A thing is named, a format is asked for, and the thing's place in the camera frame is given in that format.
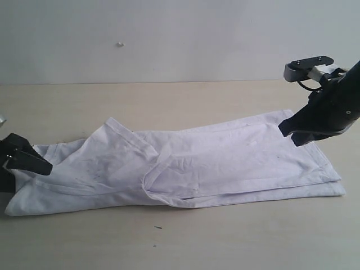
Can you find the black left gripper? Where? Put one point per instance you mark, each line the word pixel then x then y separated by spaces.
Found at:
pixel 28 161

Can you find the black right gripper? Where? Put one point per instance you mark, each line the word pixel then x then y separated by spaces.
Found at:
pixel 330 113

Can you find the white t-shirt red lettering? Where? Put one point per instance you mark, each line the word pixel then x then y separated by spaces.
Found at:
pixel 241 161

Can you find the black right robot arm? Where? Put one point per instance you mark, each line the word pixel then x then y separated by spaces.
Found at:
pixel 315 75

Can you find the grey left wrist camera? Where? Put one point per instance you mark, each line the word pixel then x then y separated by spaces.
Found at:
pixel 3 120

